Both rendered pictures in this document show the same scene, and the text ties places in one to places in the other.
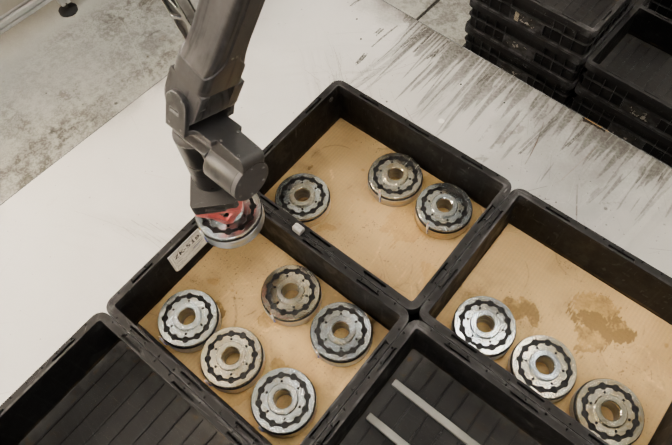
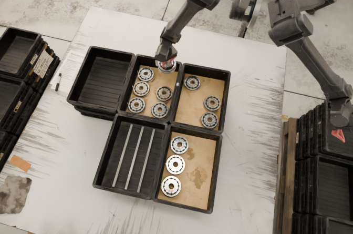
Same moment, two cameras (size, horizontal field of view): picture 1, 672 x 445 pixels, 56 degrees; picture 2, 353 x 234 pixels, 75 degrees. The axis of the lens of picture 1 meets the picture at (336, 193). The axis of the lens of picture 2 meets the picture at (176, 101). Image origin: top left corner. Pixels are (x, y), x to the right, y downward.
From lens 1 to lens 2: 0.53 m
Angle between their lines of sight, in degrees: 25
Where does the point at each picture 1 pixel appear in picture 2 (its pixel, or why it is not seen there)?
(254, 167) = (162, 56)
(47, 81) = (217, 9)
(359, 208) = (198, 99)
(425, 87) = (258, 102)
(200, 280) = (157, 72)
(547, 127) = (267, 144)
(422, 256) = (193, 121)
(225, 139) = (164, 46)
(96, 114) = (215, 27)
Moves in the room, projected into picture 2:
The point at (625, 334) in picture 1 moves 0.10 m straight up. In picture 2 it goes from (198, 185) to (200, 184)
